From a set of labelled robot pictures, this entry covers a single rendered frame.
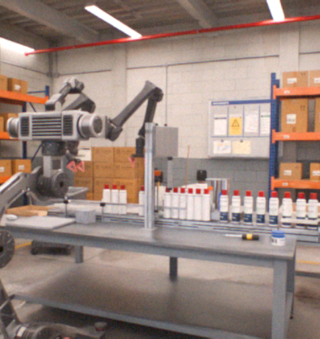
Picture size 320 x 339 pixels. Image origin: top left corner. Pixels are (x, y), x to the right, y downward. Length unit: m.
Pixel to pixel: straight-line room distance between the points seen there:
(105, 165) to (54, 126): 4.05
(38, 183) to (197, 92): 5.28
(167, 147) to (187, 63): 4.97
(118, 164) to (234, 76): 2.60
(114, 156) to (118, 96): 2.00
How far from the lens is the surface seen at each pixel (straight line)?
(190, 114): 7.10
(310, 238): 2.33
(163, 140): 2.36
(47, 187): 2.12
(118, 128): 2.17
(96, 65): 8.17
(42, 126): 2.14
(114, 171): 6.03
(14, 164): 6.79
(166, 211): 2.50
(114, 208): 2.67
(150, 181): 2.36
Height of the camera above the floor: 1.32
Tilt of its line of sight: 3 degrees down
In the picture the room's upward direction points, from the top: straight up
